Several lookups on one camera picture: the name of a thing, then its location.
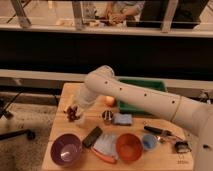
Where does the orange peach fruit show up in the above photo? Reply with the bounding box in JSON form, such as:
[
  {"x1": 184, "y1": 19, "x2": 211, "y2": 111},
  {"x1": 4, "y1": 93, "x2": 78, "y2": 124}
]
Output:
[{"x1": 105, "y1": 96, "x2": 116, "y2": 107}]

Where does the blue sponge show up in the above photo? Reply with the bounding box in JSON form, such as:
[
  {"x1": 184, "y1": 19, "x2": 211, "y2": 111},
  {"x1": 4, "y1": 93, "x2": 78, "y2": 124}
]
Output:
[{"x1": 113, "y1": 113, "x2": 133, "y2": 125}]

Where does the orange carrot toy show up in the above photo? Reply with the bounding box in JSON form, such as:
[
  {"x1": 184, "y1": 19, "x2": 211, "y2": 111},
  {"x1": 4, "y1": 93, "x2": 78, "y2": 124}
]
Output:
[{"x1": 91, "y1": 148, "x2": 117, "y2": 164}]

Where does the green plastic bin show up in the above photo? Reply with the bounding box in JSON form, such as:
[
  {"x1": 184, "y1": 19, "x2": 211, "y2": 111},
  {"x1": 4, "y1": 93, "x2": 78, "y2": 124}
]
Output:
[{"x1": 117, "y1": 78, "x2": 167, "y2": 115}]

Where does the black rectangular remote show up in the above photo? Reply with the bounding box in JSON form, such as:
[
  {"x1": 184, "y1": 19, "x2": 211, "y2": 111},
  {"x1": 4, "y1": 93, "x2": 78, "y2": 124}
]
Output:
[{"x1": 82, "y1": 127, "x2": 103, "y2": 148}]

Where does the light blue cloth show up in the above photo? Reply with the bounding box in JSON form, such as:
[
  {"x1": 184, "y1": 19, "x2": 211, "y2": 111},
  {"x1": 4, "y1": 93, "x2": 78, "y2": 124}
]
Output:
[{"x1": 93, "y1": 134, "x2": 118, "y2": 159}]

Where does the black chair base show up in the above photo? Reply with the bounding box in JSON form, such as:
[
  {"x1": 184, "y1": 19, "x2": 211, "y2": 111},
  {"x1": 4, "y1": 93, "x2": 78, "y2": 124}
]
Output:
[{"x1": 0, "y1": 93, "x2": 36, "y2": 141}]

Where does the black handled tool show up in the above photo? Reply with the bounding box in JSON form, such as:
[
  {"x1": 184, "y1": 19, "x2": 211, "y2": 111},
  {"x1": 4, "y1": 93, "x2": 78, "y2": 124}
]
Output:
[{"x1": 144, "y1": 126, "x2": 172, "y2": 136}]

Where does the wooden board table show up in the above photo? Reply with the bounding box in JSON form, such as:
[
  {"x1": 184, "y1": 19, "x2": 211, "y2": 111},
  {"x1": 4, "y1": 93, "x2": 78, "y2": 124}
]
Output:
[{"x1": 42, "y1": 83, "x2": 193, "y2": 171}]

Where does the white paper cup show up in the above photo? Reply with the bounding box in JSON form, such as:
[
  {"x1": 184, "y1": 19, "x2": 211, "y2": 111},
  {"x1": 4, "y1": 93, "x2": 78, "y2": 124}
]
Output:
[{"x1": 74, "y1": 114, "x2": 85, "y2": 128}]

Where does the purple bowl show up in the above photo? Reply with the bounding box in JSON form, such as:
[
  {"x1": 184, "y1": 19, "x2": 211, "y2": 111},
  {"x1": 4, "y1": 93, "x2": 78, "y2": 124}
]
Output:
[{"x1": 50, "y1": 134, "x2": 82, "y2": 167}]

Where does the small black silver object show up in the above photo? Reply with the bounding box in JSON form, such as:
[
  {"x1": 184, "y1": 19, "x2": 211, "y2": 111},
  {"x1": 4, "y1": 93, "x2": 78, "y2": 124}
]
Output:
[{"x1": 175, "y1": 141, "x2": 191, "y2": 153}]

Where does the orange bowl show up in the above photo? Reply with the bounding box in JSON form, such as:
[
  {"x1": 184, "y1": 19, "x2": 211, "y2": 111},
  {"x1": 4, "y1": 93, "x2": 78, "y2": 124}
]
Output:
[{"x1": 116, "y1": 133, "x2": 143, "y2": 163}]

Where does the small metal cup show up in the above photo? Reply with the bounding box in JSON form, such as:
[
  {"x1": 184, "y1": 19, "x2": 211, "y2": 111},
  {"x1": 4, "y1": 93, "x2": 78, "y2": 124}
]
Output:
[{"x1": 102, "y1": 110, "x2": 113, "y2": 124}]

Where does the blue small cup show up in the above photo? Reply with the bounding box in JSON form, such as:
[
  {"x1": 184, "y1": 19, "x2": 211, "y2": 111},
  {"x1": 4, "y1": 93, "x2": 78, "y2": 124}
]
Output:
[{"x1": 142, "y1": 134, "x2": 157, "y2": 151}]

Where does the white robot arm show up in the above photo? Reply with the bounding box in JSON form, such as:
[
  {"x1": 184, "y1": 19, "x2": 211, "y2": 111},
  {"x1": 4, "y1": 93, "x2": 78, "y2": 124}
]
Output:
[{"x1": 72, "y1": 65, "x2": 213, "y2": 171}]

